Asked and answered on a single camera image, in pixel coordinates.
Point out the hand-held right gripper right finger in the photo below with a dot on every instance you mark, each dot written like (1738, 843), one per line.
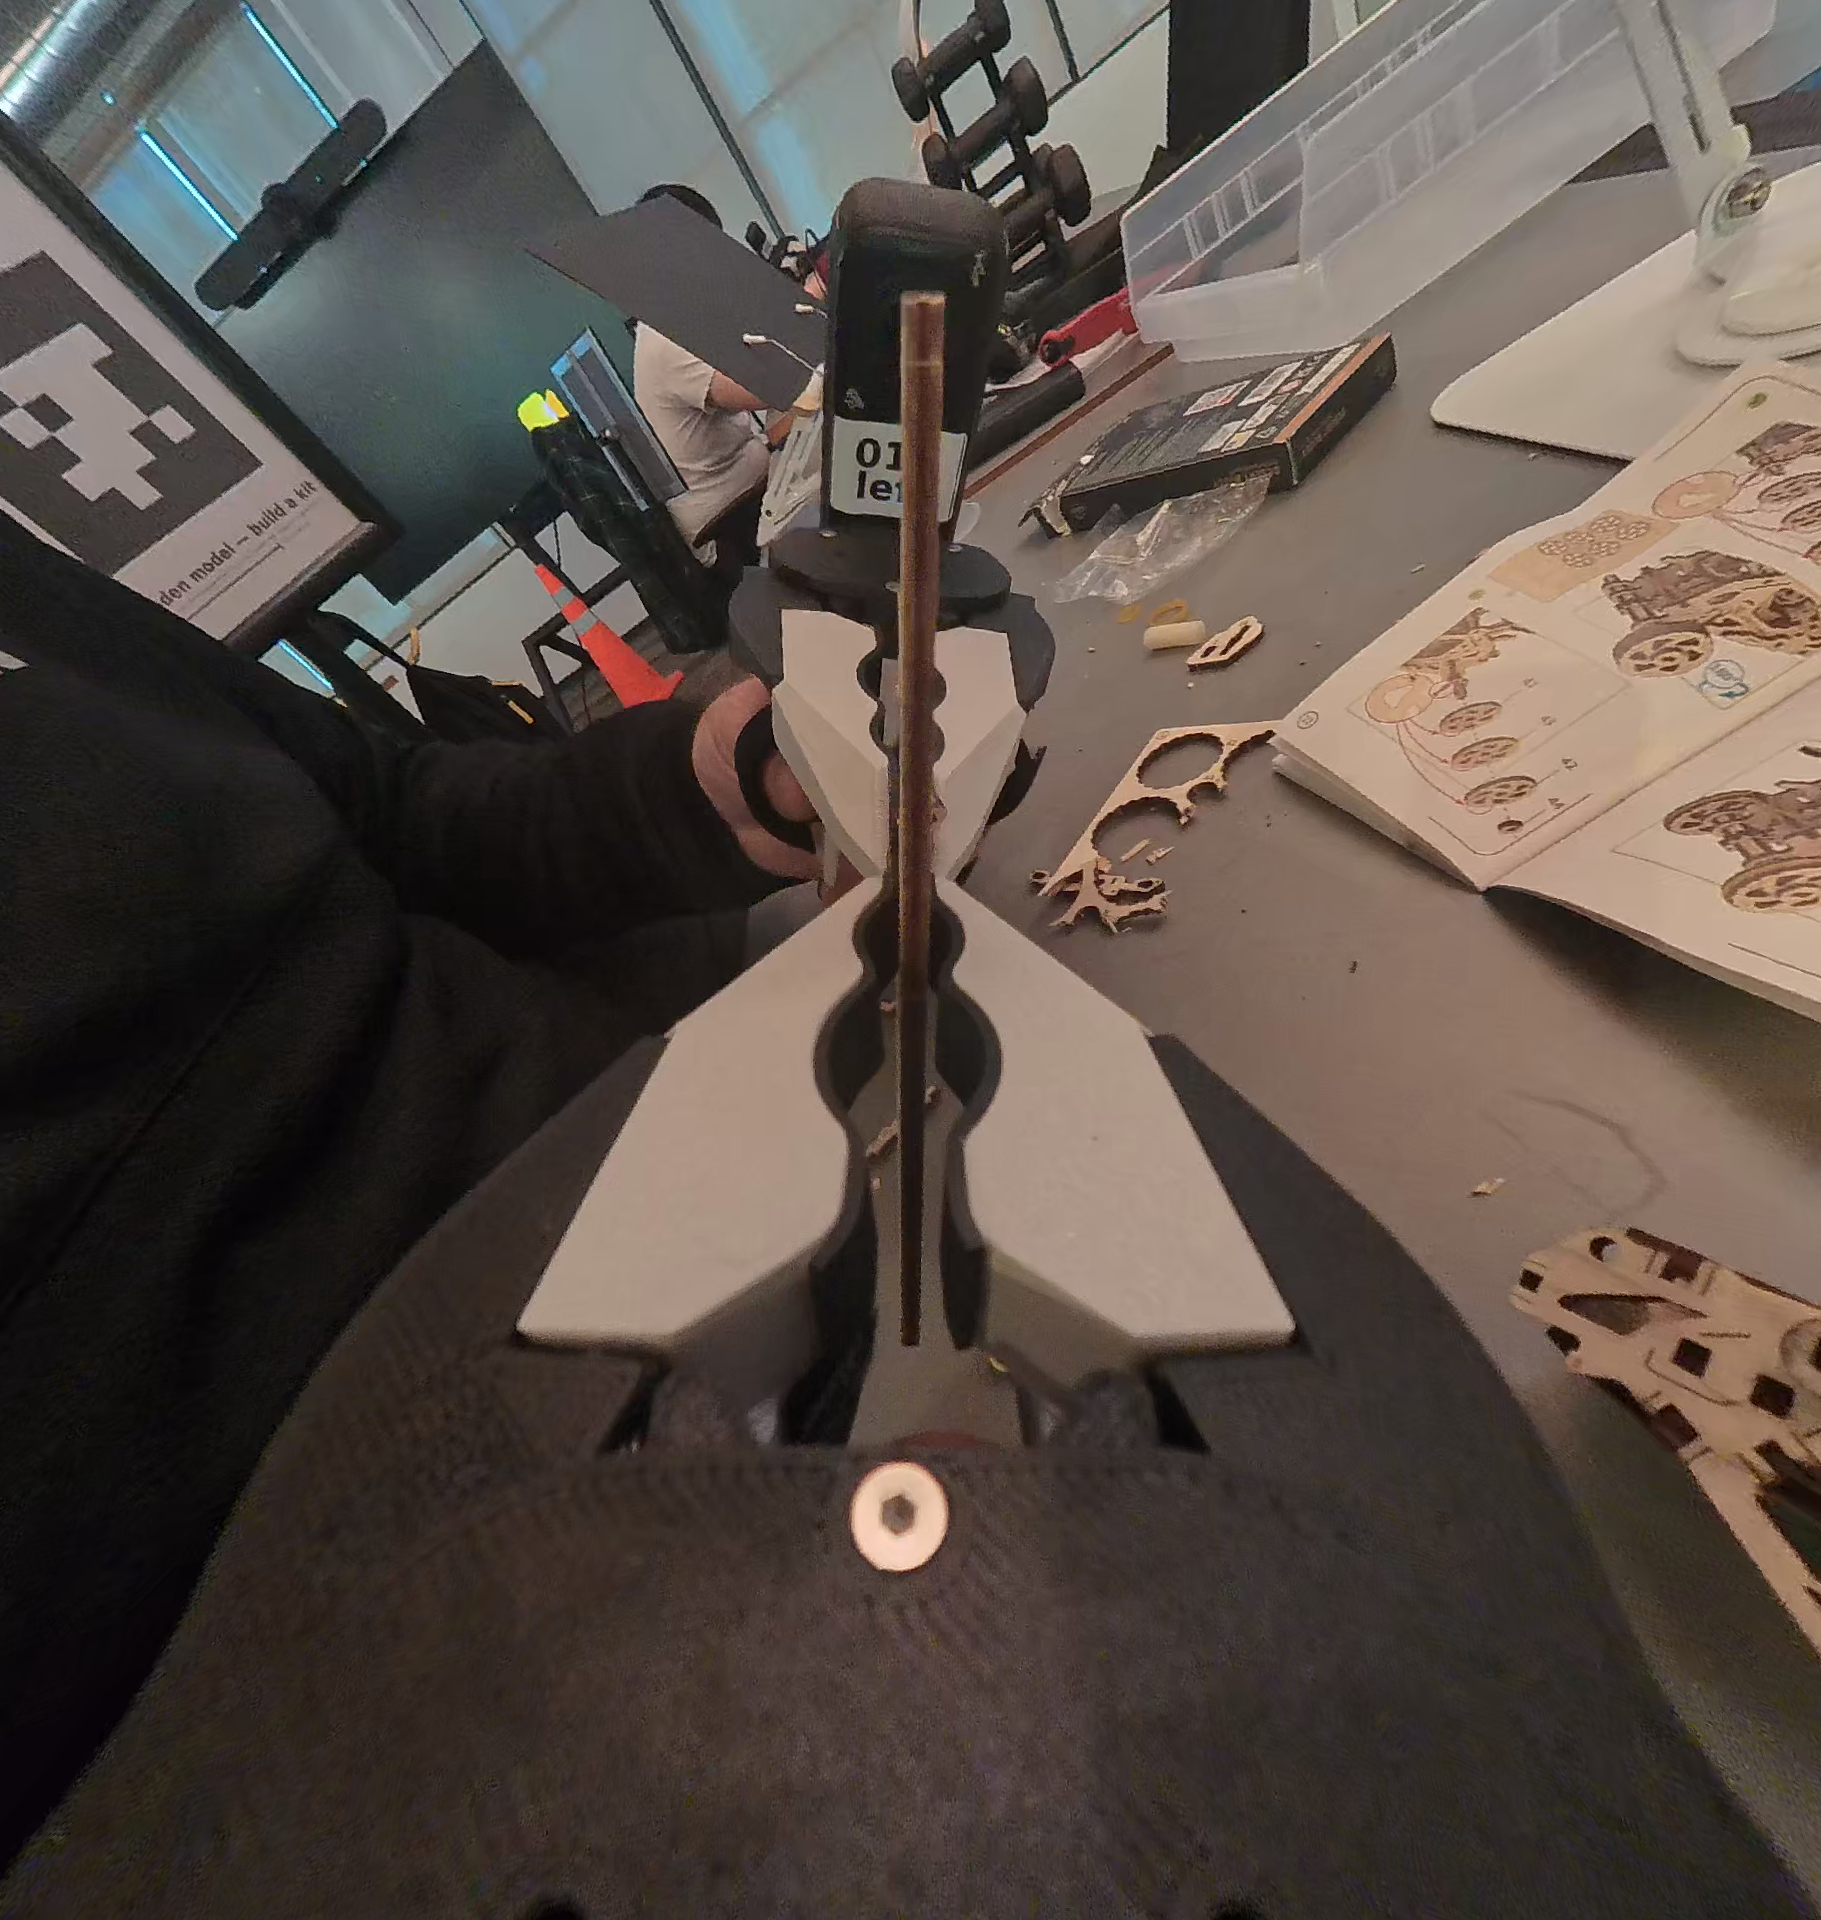
(1136, 1201)

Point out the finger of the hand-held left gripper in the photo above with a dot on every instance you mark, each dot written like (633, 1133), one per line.
(986, 721)
(836, 736)

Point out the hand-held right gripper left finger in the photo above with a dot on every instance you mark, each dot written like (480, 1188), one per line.
(687, 1201)

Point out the wooden sheet with wheels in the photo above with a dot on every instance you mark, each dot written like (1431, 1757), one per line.
(920, 750)

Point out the person's left forearm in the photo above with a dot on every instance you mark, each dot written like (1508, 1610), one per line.
(551, 825)

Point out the person's left hand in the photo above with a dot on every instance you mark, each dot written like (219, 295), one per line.
(724, 766)

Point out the wooden offcut with large hole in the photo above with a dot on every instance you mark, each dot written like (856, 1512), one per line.
(1151, 811)

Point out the black rectangular case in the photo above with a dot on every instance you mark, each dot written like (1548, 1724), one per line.
(1037, 407)

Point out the black dumbbell rack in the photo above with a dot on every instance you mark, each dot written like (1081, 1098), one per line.
(1002, 121)

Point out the red hand tool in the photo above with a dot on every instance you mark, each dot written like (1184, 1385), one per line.
(1092, 323)

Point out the orange traffic cone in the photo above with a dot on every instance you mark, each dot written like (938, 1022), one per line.
(611, 653)

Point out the shield-shaped wooden offcut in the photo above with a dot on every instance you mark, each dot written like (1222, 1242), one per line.
(1227, 641)

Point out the clear plastic bag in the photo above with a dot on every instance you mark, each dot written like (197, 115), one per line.
(1166, 541)

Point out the small yellow object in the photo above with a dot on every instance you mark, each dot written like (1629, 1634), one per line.
(541, 409)

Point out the black product box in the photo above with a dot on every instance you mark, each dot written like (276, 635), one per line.
(1227, 436)

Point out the black monitor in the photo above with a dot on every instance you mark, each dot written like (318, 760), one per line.
(432, 330)

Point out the clear plastic storage box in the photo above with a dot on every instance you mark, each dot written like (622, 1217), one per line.
(1376, 180)

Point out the wooden sheet with round holes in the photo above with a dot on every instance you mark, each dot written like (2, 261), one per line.
(1661, 1335)

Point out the instruction booklet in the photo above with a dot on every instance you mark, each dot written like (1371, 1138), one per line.
(1601, 721)

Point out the white board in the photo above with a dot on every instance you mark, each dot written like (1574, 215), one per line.
(1571, 376)

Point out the framed marker sign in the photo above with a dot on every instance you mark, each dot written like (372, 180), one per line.
(132, 420)

